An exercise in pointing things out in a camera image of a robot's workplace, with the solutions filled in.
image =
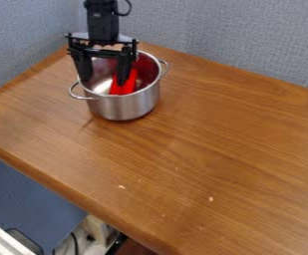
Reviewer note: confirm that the white equipment under table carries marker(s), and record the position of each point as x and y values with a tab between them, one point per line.
93	238

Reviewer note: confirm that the red block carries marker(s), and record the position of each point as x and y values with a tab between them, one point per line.
128	87

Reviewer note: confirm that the stainless steel pot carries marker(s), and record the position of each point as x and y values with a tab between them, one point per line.
122	107

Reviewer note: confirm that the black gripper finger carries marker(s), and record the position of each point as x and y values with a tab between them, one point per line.
84	64
124	68

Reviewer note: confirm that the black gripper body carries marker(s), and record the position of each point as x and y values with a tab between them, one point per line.
104	31

